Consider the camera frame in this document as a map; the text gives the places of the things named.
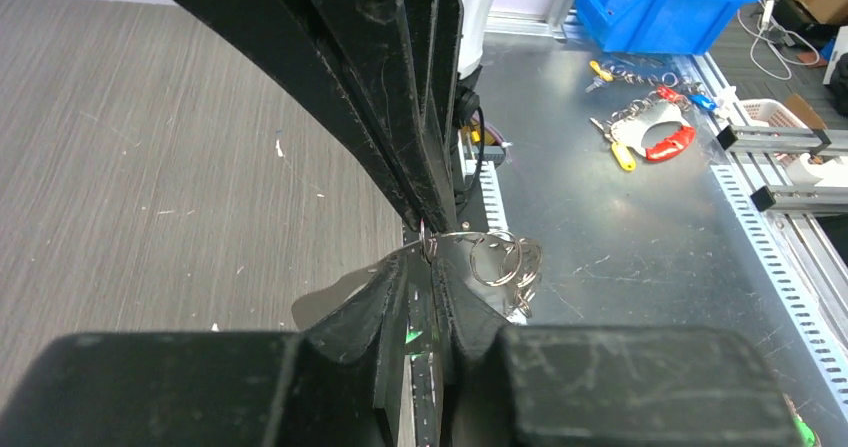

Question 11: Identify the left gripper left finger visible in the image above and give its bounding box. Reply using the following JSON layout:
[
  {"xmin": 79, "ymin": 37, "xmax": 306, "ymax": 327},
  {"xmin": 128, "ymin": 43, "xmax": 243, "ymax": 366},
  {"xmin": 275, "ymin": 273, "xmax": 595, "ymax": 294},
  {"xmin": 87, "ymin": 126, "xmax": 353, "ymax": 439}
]
[{"xmin": 1, "ymin": 258, "xmax": 408, "ymax": 446}]

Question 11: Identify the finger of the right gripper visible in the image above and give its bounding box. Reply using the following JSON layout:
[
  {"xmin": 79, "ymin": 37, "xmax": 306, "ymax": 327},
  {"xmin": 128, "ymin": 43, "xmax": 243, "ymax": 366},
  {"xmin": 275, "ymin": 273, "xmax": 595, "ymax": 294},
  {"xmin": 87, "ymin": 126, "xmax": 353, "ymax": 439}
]
[
  {"xmin": 399, "ymin": 0, "xmax": 463, "ymax": 232},
  {"xmin": 173, "ymin": 0, "xmax": 438, "ymax": 228}
]

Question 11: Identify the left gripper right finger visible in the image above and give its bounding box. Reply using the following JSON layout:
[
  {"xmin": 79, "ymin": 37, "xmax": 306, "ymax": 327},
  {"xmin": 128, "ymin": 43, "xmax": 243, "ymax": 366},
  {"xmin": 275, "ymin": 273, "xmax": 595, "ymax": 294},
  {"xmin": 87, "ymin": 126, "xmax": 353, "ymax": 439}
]
[{"xmin": 431, "ymin": 261, "xmax": 802, "ymax": 446}]

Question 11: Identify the large metal keyring holder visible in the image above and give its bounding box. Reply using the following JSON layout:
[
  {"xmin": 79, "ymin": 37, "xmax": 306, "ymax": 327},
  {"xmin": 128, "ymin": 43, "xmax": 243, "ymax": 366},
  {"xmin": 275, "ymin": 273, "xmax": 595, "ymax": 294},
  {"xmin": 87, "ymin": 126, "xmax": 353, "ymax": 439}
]
[{"xmin": 291, "ymin": 230, "xmax": 543, "ymax": 328}]

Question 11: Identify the key with green tag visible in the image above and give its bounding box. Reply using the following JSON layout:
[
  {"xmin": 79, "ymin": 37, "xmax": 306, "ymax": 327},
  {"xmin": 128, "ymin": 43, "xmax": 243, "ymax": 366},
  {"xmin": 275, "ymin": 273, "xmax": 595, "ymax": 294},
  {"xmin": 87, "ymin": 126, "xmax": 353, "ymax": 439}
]
[{"xmin": 793, "ymin": 416, "xmax": 820, "ymax": 447}]

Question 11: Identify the key with yellow tag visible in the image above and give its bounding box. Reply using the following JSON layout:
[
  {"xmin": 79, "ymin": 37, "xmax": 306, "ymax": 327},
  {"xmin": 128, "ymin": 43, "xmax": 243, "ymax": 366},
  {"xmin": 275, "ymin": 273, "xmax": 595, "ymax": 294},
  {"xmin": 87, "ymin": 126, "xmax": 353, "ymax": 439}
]
[{"xmin": 584, "ymin": 59, "xmax": 664, "ymax": 94}]

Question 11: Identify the blue plastic bin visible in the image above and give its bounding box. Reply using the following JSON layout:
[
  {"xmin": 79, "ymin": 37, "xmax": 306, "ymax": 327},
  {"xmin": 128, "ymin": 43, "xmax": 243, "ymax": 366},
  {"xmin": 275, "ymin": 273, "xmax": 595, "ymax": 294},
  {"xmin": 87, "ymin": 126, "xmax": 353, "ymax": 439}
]
[{"xmin": 575, "ymin": 0, "xmax": 758, "ymax": 55}]

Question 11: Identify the yellow key tag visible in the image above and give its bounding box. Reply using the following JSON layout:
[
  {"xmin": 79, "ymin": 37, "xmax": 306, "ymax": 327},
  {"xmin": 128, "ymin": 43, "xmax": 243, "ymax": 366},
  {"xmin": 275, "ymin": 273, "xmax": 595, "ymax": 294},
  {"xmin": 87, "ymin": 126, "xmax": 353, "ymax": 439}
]
[{"xmin": 611, "ymin": 141, "xmax": 637, "ymax": 172}]

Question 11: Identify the small white basket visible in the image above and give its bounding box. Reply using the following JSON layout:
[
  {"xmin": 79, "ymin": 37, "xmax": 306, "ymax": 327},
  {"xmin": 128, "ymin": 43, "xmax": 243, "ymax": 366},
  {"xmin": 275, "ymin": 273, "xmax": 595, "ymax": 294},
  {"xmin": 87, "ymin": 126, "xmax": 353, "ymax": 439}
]
[{"xmin": 738, "ymin": 99, "xmax": 808, "ymax": 129}]

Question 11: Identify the white charger cable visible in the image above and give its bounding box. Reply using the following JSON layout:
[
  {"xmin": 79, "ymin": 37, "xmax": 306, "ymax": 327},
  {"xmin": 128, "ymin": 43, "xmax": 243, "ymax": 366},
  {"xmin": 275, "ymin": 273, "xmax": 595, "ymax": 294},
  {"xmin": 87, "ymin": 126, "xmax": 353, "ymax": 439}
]
[{"xmin": 736, "ymin": 0, "xmax": 823, "ymax": 82}]

